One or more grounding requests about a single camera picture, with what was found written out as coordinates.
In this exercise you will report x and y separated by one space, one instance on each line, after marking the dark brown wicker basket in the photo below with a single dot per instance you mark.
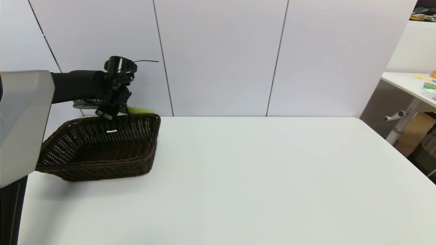
102 163

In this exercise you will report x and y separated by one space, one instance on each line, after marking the white perforated partition panel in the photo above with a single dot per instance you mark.
415 47

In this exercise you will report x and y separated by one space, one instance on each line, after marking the yellow and black clutter pile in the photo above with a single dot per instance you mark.
422 17

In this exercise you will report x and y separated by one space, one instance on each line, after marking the clear plastic bag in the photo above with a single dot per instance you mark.
431 94

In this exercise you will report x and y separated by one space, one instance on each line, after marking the small orange item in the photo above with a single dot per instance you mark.
433 74

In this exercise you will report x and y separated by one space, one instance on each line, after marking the grey perforated panel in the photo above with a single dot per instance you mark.
381 102

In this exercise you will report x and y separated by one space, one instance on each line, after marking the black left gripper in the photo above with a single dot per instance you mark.
117 100

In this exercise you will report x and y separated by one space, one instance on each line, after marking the brown cardboard box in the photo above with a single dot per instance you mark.
415 131

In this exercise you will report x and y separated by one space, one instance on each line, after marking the green yellow tape roll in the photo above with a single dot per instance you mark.
429 85

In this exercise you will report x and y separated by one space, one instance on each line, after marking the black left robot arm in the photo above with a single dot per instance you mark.
24 126

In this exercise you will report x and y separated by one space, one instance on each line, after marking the flat yellow item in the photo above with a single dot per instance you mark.
424 78

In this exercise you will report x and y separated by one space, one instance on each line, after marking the white side table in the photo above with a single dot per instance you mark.
405 83

